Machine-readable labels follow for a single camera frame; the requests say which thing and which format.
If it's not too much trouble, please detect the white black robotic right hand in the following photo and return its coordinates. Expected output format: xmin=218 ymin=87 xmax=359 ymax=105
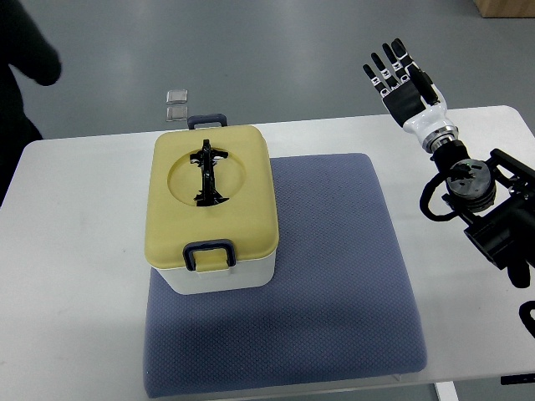
xmin=363 ymin=38 xmax=458 ymax=154

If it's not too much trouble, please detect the yellow box lid with handle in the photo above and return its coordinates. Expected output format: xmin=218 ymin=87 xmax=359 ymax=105
xmin=145 ymin=125 xmax=279 ymax=272

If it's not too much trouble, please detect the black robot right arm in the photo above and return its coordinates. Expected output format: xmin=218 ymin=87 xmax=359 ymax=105
xmin=420 ymin=140 xmax=534 ymax=288

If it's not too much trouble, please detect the brown cardboard box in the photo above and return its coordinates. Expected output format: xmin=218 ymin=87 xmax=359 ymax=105
xmin=474 ymin=0 xmax=534 ymax=18

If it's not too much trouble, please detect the white storage box base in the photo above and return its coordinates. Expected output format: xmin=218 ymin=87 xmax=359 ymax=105
xmin=155 ymin=250 xmax=277 ymax=295

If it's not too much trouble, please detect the blue grey fabric cushion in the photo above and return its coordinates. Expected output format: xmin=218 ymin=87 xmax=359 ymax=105
xmin=144 ymin=154 xmax=427 ymax=398

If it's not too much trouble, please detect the upper metal floor plate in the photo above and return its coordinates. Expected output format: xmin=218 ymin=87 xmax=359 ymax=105
xmin=166 ymin=89 xmax=188 ymax=104

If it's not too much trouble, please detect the black object at right edge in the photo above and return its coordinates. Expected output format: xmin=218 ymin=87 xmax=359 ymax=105
xmin=518 ymin=301 xmax=535 ymax=337

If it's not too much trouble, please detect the dark clothed person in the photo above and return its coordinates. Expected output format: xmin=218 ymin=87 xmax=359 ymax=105
xmin=1 ymin=1 xmax=62 ymax=199

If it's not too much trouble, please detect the black table bracket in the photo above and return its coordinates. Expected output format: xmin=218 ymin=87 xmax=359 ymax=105
xmin=500 ymin=373 xmax=535 ymax=385

